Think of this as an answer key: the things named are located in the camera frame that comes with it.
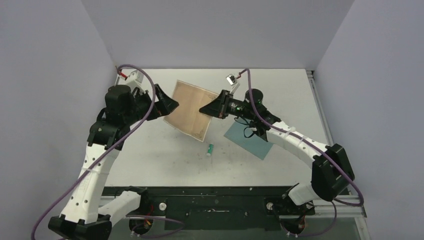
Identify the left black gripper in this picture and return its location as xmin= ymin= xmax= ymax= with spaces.
xmin=123 ymin=84 xmax=178 ymax=126

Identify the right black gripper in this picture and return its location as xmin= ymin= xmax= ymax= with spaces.
xmin=198 ymin=91 xmax=254 ymax=121

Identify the tan paper letter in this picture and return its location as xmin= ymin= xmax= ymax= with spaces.
xmin=164 ymin=80 xmax=218 ymax=142

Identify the green white glue stick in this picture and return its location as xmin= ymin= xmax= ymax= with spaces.
xmin=206 ymin=143 xmax=214 ymax=157

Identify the teal envelope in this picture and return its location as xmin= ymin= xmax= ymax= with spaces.
xmin=224 ymin=121 xmax=273 ymax=160

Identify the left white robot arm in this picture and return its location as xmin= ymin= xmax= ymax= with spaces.
xmin=48 ymin=84 xmax=179 ymax=240

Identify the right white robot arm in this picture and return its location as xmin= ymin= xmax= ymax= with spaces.
xmin=199 ymin=88 xmax=355 ymax=214

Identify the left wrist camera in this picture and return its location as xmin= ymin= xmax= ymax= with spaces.
xmin=124 ymin=70 xmax=144 ymax=88

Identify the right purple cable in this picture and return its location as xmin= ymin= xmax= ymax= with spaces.
xmin=240 ymin=68 xmax=365 ymax=208

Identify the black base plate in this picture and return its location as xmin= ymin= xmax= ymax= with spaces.
xmin=102 ymin=185 xmax=316 ymax=232

